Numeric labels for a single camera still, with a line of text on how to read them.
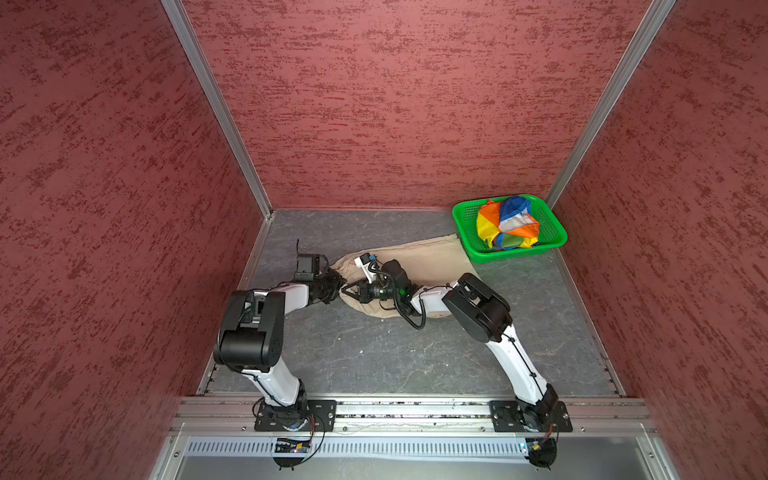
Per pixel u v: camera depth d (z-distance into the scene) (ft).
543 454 2.30
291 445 2.37
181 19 2.34
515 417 2.42
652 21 2.37
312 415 2.42
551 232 3.51
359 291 2.88
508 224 3.27
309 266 2.54
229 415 2.49
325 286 2.73
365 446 2.33
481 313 1.99
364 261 2.87
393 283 2.56
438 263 3.49
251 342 1.55
